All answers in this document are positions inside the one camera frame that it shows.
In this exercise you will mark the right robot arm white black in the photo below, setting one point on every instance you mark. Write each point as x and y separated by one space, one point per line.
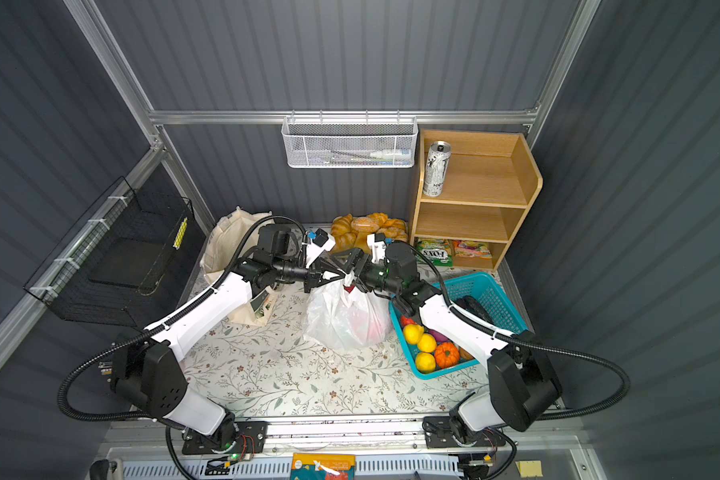
522 382

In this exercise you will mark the purple onion toy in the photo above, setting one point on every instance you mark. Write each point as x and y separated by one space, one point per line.
440 338

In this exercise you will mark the teal plastic fruit basket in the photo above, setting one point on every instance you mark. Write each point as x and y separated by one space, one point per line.
488 293

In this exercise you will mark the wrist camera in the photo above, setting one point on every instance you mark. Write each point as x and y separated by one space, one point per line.
376 243
318 241

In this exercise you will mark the bread rolls cluster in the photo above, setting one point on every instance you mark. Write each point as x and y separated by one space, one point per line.
352 232

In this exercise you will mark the black wire wall basket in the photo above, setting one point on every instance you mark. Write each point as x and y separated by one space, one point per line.
129 264

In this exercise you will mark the pink dragon fruit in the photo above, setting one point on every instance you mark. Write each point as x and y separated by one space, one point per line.
369 319

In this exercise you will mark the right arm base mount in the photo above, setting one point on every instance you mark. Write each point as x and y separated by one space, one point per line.
449 432

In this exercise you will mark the yellow sticky note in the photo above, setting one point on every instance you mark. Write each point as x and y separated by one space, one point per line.
528 469

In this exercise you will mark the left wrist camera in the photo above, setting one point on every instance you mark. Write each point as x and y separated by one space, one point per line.
318 241

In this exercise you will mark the cream canvas tote bag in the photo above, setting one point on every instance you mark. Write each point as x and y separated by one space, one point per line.
220 247

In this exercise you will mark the pink snack packet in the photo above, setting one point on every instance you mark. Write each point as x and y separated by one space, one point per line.
472 249

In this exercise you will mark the colourful book at front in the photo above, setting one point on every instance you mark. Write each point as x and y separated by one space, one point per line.
312 466

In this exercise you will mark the floral table mat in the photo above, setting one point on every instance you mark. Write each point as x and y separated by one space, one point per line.
273 370

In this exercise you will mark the wooden shelf unit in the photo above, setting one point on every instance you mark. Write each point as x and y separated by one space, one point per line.
491 184

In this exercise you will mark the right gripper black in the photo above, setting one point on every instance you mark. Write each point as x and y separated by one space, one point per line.
360 256

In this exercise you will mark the white wire wall basket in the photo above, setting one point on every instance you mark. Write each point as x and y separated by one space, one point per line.
324 144

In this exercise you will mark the toothpaste tube in basket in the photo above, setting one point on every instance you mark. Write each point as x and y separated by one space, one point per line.
392 155

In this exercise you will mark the yellow lemon lower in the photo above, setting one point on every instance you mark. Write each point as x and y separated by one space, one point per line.
425 363

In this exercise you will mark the silver can left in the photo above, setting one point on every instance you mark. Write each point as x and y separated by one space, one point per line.
436 166

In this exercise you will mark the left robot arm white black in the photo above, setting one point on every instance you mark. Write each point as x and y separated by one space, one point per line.
146 369

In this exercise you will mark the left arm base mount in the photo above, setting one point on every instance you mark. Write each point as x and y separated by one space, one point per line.
231 438

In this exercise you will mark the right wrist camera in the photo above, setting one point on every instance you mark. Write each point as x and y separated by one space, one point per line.
376 243

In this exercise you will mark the green snack packet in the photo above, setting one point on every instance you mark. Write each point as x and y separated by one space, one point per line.
438 251

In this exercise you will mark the orange pumpkin toy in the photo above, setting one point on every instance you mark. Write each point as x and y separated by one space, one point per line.
446 355

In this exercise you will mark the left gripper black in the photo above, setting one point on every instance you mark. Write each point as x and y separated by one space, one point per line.
321 277

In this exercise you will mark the yellow lemon upper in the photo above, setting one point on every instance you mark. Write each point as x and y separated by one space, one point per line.
413 333

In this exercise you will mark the yellow lemon middle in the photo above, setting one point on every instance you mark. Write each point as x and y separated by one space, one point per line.
427 343

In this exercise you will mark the yellow lemon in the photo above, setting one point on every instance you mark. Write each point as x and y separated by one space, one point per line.
413 333
427 343
425 363

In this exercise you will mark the white plastic grocery bag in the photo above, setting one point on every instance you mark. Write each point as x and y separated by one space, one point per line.
326 320

